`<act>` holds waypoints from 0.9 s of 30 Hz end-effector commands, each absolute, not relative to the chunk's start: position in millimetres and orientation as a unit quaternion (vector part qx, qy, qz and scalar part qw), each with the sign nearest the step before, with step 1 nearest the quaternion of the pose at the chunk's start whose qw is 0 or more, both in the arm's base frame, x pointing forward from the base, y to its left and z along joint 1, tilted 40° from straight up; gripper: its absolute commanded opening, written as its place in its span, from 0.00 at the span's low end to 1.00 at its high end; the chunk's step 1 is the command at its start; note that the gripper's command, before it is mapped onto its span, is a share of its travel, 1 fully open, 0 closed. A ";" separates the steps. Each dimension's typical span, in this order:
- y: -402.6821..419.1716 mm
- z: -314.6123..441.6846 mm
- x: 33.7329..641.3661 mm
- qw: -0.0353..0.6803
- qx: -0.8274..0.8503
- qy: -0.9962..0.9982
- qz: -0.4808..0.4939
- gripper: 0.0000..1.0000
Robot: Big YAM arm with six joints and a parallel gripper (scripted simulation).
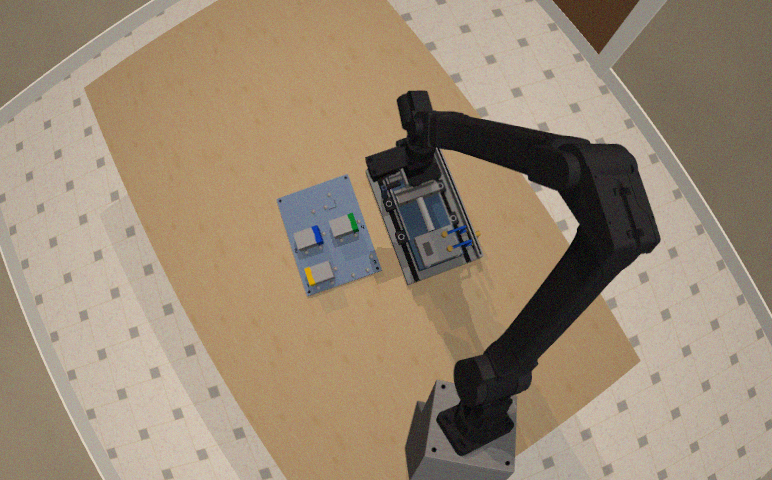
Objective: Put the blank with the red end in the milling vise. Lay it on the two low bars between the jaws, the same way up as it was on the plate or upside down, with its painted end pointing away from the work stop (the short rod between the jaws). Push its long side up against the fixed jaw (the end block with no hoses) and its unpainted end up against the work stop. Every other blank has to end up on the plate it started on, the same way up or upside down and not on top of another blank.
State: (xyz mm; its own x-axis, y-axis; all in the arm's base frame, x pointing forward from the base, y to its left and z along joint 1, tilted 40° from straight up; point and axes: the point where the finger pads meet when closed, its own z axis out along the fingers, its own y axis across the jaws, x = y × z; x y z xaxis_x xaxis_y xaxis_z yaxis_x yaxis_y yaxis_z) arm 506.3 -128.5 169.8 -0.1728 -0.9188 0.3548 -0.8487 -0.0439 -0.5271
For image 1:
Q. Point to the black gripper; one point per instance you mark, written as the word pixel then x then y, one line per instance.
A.
pixel 432 172

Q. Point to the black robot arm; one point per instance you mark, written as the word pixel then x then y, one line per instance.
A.
pixel 589 175

